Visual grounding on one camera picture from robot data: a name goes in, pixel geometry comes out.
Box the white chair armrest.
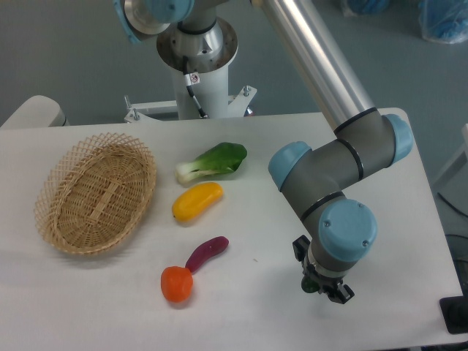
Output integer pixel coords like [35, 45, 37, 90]
[1, 95, 70, 130]

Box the orange bell pepper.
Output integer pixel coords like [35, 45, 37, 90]
[160, 266, 193, 303]

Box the green cucumber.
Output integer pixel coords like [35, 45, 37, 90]
[301, 276, 320, 294]

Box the green bok choy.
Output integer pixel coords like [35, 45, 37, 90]
[175, 142, 248, 184]

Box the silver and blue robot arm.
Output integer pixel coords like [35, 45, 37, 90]
[113, 1, 413, 303]

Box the purple sweet potato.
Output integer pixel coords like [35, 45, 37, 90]
[185, 236, 230, 273]

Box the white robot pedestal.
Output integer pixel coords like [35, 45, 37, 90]
[124, 18, 257, 123]

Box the yellow mango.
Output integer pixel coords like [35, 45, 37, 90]
[172, 182, 224, 222]

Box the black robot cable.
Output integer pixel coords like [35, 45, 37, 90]
[181, 55, 209, 119]

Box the black device at edge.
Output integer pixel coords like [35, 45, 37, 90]
[439, 296, 467, 334]

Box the blue plastic bag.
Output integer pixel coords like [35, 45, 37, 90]
[418, 0, 467, 44]
[339, 0, 390, 17]

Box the woven wicker basket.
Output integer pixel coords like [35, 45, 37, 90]
[34, 133, 156, 255]

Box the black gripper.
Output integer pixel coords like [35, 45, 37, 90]
[292, 235, 355, 304]

